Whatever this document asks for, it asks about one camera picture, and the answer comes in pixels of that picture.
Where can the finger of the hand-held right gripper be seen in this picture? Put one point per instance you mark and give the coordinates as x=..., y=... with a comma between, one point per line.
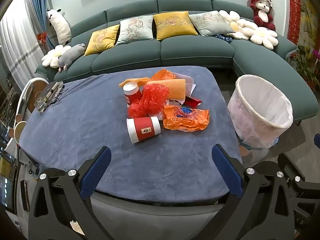
x=301, y=188

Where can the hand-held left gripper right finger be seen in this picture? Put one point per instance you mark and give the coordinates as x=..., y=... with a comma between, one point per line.
x=226, y=170

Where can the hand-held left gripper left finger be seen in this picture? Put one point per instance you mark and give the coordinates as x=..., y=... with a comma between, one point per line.
x=98, y=169

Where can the white bin with plastic liner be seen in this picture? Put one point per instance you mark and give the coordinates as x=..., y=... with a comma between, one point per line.
x=260, y=120

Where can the orange foam net sleeve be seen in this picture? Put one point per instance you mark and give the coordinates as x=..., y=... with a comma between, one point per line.
x=175, y=87

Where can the blue plush blanket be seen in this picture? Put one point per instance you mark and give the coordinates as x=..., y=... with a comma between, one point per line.
x=75, y=130

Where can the large red paper cup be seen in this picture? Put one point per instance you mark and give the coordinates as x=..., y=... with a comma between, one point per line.
x=143, y=130

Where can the orange printed plastic bag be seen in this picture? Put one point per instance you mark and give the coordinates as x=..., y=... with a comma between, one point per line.
x=180, y=122

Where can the small red packet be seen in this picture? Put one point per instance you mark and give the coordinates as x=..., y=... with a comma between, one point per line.
x=192, y=102

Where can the small red paper cup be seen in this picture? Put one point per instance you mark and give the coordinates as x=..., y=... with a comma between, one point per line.
x=132, y=93

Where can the white crumpled tissue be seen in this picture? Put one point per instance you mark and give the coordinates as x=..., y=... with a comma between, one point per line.
x=175, y=102

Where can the glass ashtray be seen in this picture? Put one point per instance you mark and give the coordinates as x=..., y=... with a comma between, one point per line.
x=41, y=105

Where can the red plastic bag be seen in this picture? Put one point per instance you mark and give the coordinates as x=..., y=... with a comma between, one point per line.
x=150, y=100

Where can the black device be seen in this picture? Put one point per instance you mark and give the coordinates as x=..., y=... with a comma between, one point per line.
x=56, y=90

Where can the yellow foam net piece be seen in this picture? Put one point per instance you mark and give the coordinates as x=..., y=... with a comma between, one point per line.
x=130, y=81

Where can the white paper sheet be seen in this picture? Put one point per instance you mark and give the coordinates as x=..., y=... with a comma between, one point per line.
x=190, y=82

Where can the white round chair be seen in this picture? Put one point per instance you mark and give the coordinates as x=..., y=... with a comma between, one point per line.
x=27, y=97

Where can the plain orange plastic bag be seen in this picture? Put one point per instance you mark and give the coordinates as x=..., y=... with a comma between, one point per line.
x=162, y=76

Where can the grey plush animal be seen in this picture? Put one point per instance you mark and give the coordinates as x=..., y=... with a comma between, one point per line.
x=71, y=53

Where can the green sofa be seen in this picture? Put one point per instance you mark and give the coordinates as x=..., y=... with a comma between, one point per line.
x=195, y=52

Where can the white flower pillow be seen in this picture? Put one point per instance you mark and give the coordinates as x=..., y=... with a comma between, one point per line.
x=53, y=55
x=246, y=28
x=265, y=37

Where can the potted flower plant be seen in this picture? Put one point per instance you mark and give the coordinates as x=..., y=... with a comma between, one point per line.
x=305, y=62

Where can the yellow embroidered cushion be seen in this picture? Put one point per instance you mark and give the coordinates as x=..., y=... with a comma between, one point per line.
x=173, y=25
x=102, y=40

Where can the blue floral cloth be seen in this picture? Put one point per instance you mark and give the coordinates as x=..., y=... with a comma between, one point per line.
x=223, y=38

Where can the red curtain tie bow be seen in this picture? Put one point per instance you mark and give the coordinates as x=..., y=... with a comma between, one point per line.
x=42, y=38

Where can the grey embroidered cushion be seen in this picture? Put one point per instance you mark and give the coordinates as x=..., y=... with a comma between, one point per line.
x=210, y=22
x=135, y=28

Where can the white plush bolster toy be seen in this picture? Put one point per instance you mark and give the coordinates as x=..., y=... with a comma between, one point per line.
x=60, y=27

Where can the red teddy bear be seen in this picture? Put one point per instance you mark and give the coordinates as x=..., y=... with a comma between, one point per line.
x=262, y=17

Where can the white sheer curtain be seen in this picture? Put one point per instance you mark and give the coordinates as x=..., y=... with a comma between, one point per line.
x=17, y=35

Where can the blue curtain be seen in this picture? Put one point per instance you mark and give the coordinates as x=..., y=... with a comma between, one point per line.
x=37, y=0

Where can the red wall hanging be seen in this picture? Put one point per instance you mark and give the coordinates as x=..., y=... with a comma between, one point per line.
x=293, y=10

